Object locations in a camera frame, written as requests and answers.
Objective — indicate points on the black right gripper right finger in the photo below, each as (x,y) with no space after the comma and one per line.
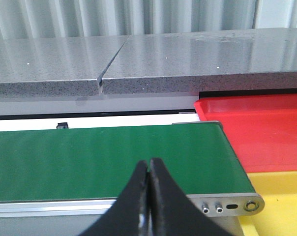
(172,213)

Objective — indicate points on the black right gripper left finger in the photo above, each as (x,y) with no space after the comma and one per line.
(129,214)

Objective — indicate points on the green conveyor belt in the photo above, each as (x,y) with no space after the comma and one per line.
(91,163)

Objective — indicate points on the yellow plastic tray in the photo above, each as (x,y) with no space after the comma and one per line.
(279,216)

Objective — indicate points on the red plastic tray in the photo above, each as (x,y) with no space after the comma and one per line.
(262,129)

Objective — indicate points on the grey granite slab left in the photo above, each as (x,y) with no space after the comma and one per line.
(53,67)

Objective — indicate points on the grey granite slab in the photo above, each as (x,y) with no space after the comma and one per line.
(53,67)
(248,59)

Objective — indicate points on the grey granite slab right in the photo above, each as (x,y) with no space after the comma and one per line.
(248,59)

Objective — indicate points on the aluminium conveyor frame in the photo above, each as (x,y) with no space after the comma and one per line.
(72,217)

